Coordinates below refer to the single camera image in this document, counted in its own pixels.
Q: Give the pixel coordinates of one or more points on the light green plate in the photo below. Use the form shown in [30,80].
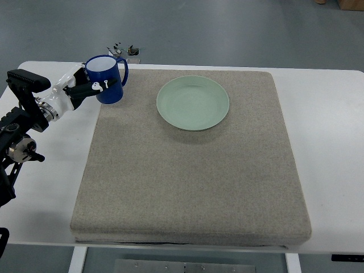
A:
[192,103]

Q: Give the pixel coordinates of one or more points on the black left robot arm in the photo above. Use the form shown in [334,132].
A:
[16,146]

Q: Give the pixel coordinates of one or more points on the black object at left edge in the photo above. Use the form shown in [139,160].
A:
[4,233]

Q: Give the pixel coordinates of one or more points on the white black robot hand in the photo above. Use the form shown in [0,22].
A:
[68,94]

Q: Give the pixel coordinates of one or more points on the grey floor plate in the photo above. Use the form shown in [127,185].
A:
[133,60]

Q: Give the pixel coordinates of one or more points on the cardboard box corner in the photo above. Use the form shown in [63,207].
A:
[351,5]

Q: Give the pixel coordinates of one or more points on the white table leg frame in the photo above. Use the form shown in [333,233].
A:
[78,259]

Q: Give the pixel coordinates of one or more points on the black table control panel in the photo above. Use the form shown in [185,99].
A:
[347,258]

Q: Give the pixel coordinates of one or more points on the blue mug white inside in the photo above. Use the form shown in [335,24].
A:
[108,75]

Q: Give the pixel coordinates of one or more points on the metal base plate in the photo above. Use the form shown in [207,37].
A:
[129,265]

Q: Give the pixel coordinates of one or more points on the beige fabric cushion mat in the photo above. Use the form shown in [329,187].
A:
[235,184]

